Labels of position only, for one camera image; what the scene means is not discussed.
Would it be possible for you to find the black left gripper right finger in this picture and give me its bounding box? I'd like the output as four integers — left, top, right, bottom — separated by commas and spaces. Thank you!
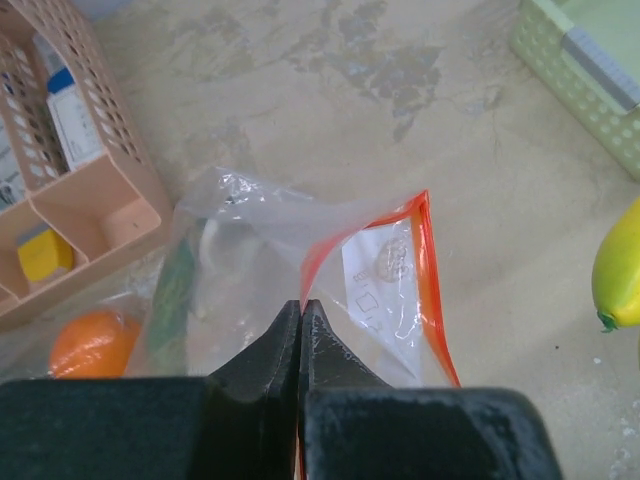
299, 300, 560, 479

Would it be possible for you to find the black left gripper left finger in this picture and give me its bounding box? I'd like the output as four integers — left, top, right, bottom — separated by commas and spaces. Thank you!
1, 301, 300, 479

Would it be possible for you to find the green cucumber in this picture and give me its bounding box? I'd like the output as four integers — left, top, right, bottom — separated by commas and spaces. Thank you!
146, 237, 196, 375

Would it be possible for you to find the orange fruit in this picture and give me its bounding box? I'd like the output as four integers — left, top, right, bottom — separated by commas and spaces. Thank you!
49, 309, 141, 379

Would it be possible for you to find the clear zip bag orange zipper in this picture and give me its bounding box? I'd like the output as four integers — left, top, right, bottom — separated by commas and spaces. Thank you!
1, 292, 148, 383

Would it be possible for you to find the white garlic bulb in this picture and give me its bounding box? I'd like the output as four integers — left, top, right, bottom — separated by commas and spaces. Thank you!
193, 219, 260, 320

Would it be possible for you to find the yellow banana bunch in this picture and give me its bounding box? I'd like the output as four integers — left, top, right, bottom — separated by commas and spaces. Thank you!
591, 199, 639, 333

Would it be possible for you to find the yellow block in organizer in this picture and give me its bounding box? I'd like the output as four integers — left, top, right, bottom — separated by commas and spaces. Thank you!
17, 226, 74, 283

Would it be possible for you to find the peach plastic desk organizer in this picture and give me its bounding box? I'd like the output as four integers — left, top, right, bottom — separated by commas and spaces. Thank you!
1, 1, 172, 328

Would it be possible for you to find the white ribbed item in organizer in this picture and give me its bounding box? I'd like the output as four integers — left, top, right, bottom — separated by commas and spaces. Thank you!
0, 122, 26, 210

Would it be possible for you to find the pale green perforated basket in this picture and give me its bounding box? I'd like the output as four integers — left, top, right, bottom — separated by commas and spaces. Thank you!
511, 1, 639, 179

